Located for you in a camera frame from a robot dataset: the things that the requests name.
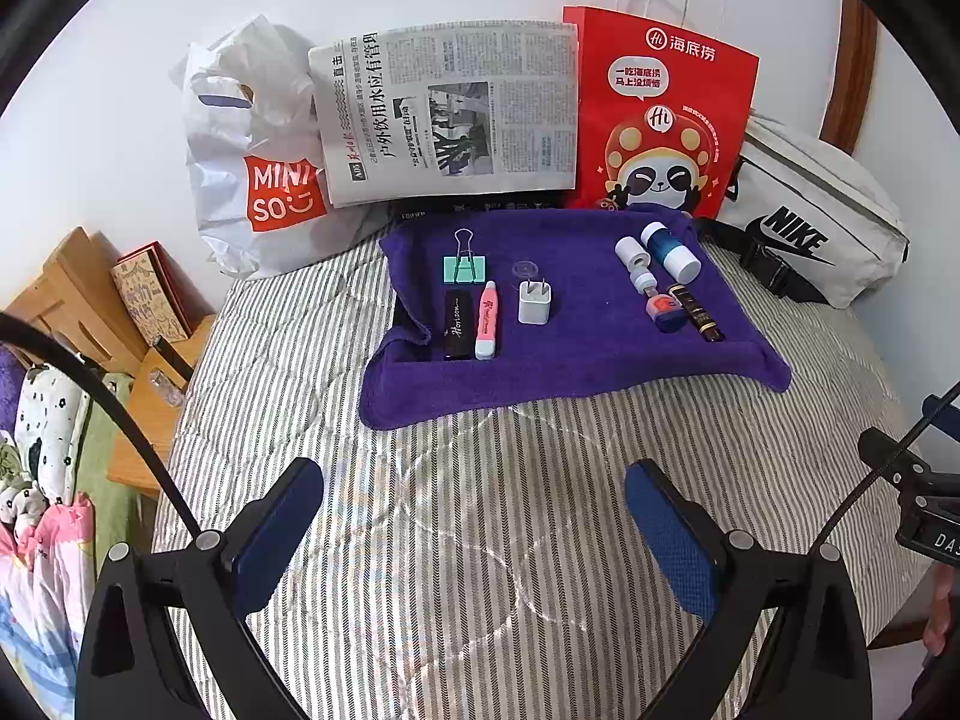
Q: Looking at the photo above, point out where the white waist bag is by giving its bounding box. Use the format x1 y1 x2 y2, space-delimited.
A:
697 111 912 308

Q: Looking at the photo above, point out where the green cloth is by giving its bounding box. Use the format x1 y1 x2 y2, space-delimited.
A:
75 371 158 563

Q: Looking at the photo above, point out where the striped bed quilt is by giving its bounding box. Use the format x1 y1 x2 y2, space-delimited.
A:
150 240 947 720

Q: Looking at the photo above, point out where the mint green binder clip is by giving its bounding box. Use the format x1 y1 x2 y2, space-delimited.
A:
441 227 488 287

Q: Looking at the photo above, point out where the purple fuzzy cloth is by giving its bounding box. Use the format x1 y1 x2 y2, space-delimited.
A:
0 345 27 422

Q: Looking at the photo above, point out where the person's right hand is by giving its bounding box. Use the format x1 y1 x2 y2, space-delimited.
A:
921 561 960 662

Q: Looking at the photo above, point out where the white charger plug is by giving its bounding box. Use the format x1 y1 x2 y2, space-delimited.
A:
517 277 552 327

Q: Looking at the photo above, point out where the black flat box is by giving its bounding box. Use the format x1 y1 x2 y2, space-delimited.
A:
390 191 563 223

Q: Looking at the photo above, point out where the small clear glass bottle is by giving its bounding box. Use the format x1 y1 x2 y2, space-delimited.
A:
150 367 185 411

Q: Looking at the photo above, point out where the red paper gift bag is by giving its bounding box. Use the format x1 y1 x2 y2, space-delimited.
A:
562 0 760 220

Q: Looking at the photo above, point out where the orange and blue small case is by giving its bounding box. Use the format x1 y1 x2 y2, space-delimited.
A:
645 294 687 333

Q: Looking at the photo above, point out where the dark brown stick packet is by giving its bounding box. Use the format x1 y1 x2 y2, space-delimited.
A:
670 283 726 344

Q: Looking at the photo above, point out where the patterned red-edged box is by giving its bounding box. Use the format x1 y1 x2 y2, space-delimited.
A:
112 241 194 346

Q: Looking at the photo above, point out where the black lighter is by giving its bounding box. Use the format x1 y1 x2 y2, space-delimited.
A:
442 289 475 361

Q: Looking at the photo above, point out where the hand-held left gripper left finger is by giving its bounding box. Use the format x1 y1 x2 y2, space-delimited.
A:
75 456 325 720

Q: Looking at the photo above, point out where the wooden headboard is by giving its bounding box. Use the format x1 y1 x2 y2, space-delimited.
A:
4 227 218 500

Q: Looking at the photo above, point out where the purple towel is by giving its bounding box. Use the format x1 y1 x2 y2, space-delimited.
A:
358 206 793 430

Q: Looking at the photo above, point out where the white plastic shopping bag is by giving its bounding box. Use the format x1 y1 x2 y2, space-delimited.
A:
169 13 391 282

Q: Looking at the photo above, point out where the pink highlighter pen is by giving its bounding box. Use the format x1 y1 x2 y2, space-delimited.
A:
472 280 500 359

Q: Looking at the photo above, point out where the folded newspaper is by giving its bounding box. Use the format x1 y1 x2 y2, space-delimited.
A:
307 19 580 209

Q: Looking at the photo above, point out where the white floral cloth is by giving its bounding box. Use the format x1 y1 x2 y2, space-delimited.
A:
0 364 91 503

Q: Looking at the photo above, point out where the blue and white bottle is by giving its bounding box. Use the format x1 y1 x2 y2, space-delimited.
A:
639 219 702 280

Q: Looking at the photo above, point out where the brown wooden door frame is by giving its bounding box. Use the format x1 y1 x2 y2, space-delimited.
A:
817 0 878 155

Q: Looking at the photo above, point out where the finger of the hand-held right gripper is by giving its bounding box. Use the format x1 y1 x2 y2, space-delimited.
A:
921 392 960 460
857 426 960 497

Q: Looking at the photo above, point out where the black cable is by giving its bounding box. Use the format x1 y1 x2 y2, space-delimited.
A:
0 309 212 541
820 381 960 545

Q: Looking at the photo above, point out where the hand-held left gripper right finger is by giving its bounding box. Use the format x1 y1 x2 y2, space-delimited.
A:
624 459 875 720

